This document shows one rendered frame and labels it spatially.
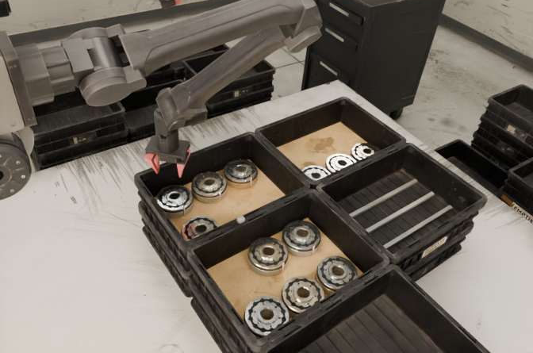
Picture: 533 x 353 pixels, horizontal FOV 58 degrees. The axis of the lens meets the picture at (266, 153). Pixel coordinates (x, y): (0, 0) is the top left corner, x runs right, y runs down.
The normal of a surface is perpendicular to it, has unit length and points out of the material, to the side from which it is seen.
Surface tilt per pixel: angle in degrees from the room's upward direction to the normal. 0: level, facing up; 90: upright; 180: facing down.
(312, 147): 0
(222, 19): 37
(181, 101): 65
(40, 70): 56
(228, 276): 0
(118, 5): 90
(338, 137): 0
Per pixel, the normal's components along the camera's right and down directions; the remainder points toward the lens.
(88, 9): 0.55, 0.57
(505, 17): -0.84, 0.30
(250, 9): 0.13, -0.22
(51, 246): 0.07, -0.77
